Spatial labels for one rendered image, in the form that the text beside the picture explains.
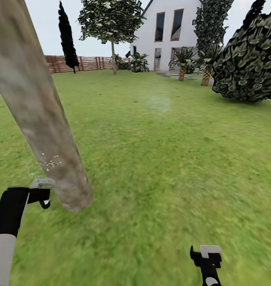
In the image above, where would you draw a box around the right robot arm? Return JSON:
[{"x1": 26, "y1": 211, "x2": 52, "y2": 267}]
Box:
[{"x1": 190, "y1": 245, "x2": 221, "y2": 286}]

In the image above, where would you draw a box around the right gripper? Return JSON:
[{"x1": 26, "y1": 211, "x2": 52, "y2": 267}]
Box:
[{"x1": 190, "y1": 248, "x2": 221, "y2": 270}]

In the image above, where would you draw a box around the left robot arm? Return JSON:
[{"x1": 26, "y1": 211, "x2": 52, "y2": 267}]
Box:
[{"x1": 0, "y1": 178, "x2": 55, "y2": 286}]

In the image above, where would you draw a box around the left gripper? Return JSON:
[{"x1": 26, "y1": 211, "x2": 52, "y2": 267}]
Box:
[{"x1": 30, "y1": 188, "x2": 51, "y2": 203}]

